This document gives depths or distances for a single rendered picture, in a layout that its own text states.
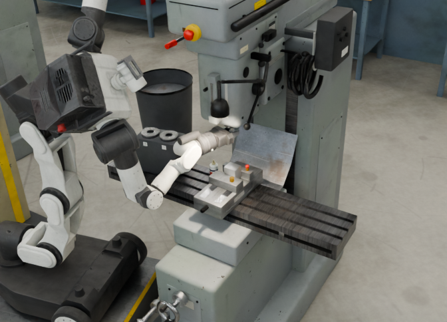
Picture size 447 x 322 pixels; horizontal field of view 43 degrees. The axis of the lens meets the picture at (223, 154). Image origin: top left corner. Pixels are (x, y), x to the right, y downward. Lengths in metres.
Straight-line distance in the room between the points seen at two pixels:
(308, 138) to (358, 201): 1.50
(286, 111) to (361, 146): 2.16
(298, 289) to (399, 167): 1.77
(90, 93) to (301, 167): 1.23
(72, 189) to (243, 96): 0.85
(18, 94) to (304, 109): 1.26
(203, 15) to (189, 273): 1.12
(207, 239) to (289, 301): 0.77
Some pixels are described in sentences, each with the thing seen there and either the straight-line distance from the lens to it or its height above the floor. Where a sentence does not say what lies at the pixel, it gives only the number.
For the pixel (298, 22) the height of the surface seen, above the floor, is 1.61.
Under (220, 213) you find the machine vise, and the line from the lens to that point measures 2.44.
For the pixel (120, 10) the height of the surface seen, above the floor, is 0.23.
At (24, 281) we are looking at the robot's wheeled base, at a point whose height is 0.57.
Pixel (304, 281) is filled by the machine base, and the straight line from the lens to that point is 3.22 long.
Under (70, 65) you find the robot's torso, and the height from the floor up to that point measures 1.70.
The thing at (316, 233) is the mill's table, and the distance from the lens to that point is 2.40.
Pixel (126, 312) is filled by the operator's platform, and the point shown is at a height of 0.40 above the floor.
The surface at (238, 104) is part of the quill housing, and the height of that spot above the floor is 1.43.
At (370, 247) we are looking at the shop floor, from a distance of 3.80.
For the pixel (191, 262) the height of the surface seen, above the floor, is 0.72.
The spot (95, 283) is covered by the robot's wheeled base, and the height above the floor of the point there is 0.59.
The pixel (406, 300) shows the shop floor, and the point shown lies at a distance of 3.50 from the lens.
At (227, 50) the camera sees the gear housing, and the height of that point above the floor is 1.67.
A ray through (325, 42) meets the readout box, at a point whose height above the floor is 1.64.
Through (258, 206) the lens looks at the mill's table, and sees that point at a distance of 2.53.
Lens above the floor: 2.45
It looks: 32 degrees down
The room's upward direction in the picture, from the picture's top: 2 degrees counter-clockwise
